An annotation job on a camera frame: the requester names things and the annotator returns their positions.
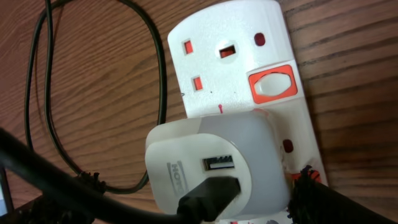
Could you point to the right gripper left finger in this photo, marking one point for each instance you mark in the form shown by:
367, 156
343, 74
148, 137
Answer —
45, 210

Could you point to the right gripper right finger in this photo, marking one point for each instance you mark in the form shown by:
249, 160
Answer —
313, 203

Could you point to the blue screen smartphone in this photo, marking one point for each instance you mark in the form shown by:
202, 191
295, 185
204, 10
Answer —
6, 200

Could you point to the white charger plug adapter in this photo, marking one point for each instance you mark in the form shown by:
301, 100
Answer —
182, 154

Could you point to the white power strip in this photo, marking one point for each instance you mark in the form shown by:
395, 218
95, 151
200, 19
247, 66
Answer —
237, 55

